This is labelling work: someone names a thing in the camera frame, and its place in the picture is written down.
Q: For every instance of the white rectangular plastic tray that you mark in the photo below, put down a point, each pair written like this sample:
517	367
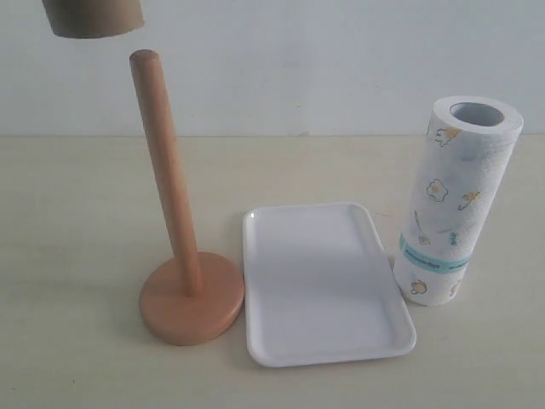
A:
319	288

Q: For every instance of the wooden paper towel holder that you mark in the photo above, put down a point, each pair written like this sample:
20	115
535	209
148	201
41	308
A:
195	296

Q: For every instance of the brown cardboard tube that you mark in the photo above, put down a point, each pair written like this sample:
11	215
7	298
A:
89	19

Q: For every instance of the printed white paper towel roll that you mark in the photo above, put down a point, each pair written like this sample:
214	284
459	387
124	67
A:
467	147

